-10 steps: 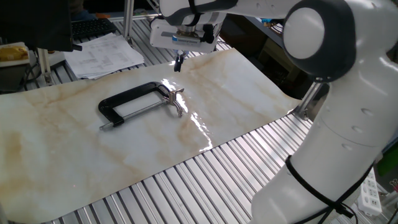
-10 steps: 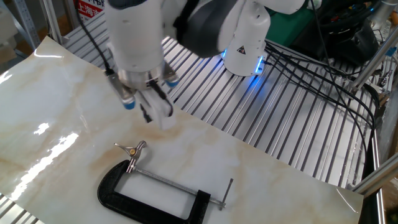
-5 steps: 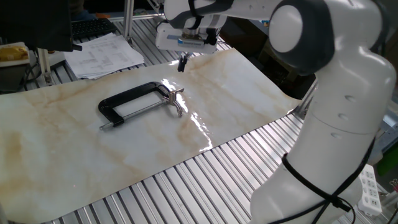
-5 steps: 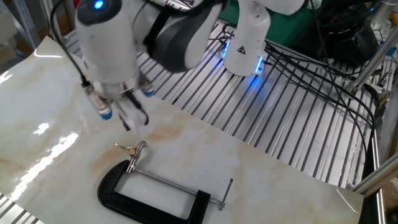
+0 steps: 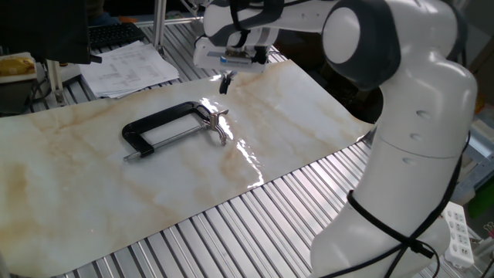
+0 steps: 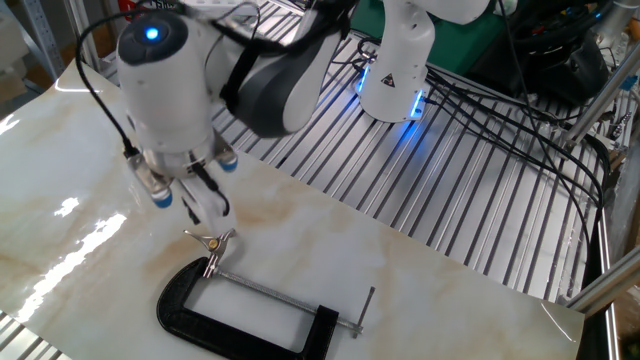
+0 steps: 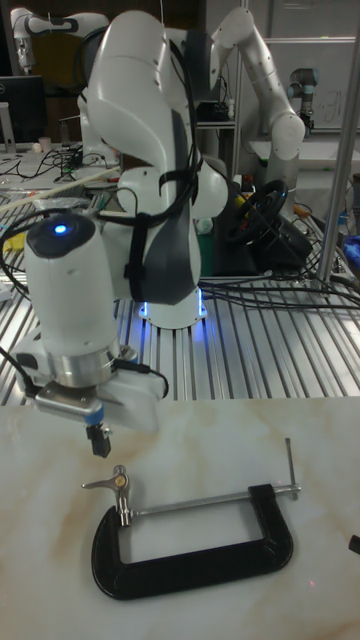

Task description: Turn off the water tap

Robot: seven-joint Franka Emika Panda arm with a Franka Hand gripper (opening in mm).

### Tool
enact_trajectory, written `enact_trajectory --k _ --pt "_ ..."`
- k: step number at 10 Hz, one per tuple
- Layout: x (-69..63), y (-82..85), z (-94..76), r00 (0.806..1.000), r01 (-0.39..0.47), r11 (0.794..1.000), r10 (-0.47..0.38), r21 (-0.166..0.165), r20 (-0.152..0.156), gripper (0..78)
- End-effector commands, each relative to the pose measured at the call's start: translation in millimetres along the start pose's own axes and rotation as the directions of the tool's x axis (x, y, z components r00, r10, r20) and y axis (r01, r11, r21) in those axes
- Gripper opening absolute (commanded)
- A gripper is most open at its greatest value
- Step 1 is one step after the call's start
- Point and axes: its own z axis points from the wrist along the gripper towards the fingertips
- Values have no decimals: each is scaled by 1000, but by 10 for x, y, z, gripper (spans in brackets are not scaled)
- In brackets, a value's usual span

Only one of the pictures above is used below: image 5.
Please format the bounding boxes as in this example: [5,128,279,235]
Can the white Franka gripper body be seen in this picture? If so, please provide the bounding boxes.
[192,36,268,75]

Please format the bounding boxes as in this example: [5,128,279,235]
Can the black C-clamp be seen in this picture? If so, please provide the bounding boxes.
[121,100,217,163]

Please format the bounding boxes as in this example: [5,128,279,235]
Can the stack of printed papers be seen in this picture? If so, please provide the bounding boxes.
[78,40,181,100]

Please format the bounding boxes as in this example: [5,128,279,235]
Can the black keyboard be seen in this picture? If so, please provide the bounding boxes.
[87,22,147,49]

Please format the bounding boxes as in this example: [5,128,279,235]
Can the glossy marble pattern sheet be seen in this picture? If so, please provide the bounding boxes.
[0,59,376,278]

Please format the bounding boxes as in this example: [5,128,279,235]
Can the black monitor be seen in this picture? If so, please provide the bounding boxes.
[0,0,103,65]

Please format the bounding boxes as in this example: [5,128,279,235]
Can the yellow packet on white box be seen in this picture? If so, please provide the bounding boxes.
[0,52,38,85]

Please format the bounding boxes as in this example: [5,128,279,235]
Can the white power strip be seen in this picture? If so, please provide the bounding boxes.
[441,201,475,270]

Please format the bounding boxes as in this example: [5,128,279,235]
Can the silver camera with blue caps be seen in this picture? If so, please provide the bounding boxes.
[207,48,264,67]

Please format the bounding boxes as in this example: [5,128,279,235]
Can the aluminium profile post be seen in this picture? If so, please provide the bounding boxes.
[151,0,168,57]

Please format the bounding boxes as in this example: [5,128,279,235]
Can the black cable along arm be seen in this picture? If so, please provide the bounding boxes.
[319,131,472,278]

